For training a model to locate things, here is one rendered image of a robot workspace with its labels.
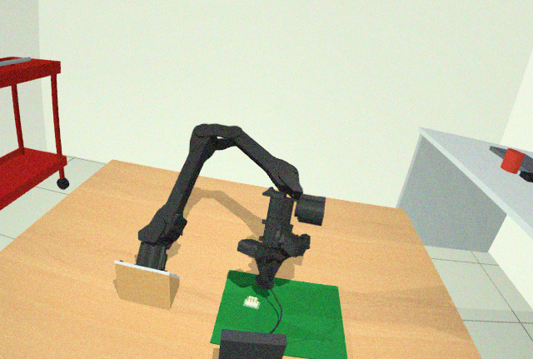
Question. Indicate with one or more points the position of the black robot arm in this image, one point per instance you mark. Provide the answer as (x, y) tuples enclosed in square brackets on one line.
[(168, 223)]

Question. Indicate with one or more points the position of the green circuit board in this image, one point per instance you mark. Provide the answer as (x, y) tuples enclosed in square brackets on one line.
[(311, 314)]

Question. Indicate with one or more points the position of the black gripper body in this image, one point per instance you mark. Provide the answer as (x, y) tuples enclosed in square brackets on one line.
[(256, 249)]

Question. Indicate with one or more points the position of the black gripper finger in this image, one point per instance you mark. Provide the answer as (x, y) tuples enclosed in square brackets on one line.
[(278, 261), (263, 265)]

